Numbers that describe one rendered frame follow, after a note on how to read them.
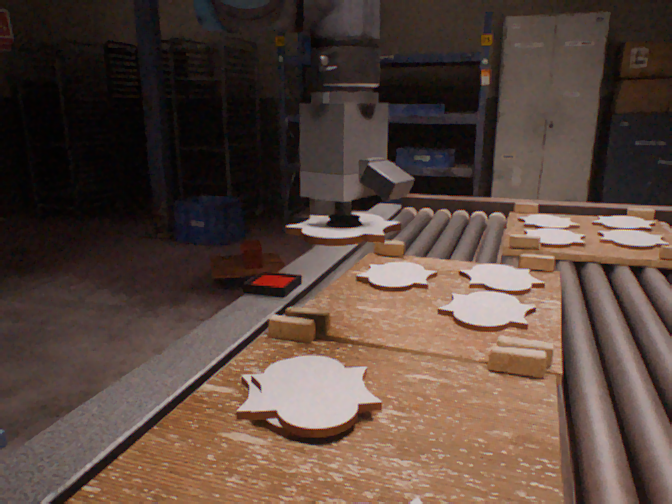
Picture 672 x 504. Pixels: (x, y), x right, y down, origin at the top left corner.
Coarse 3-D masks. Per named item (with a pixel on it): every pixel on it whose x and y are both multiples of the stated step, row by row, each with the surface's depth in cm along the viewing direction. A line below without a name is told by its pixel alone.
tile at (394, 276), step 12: (396, 264) 98; (408, 264) 98; (360, 276) 92; (372, 276) 91; (384, 276) 91; (396, 276) 91; (408, 276) 91; (420, 276) 91; (432, 276) 94; (384, 288) 87; (396, 288) 87; (408, 288) 88
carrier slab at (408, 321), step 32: (384, 256) 107; (352, 288) 89; (416, 288) 88; (448, 288) 89; (480, 288) 88; (544, 288) 88; (352, 320) 76; (384, 320) 76; (416, 320) 76; (448, 320) 76; (544, 320) 76; (416, 352) 67; (448, 352) 66; (480, 352) 66
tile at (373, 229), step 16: (304, 224) 66; (320, 224) 66; (368, 224) 66; (384, 224) 66; (400, 224) 67; (304, 240) 62; (320, 240) 60; (336, 240) 60; (352, 240) 60; (368, 240) 62; (384, 240) 61
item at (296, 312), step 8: (288, 312) 72; (296, 312) 72; (304, 312) 71; (312, 312) 71; (320, 312) 71; (328, 312) 71; (320, 320) 71; (328, 320) 71; (320, 328) 71; (328, 328) 72
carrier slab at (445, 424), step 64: (384, 384) 59; (448, 384) 59; (512, 384) 59; (128, 448) 48; (192, 448) 48; (256, 448) 48; (320, 448) 48; (384, 448) 48; (448, 448) 48; (512, 448) 48
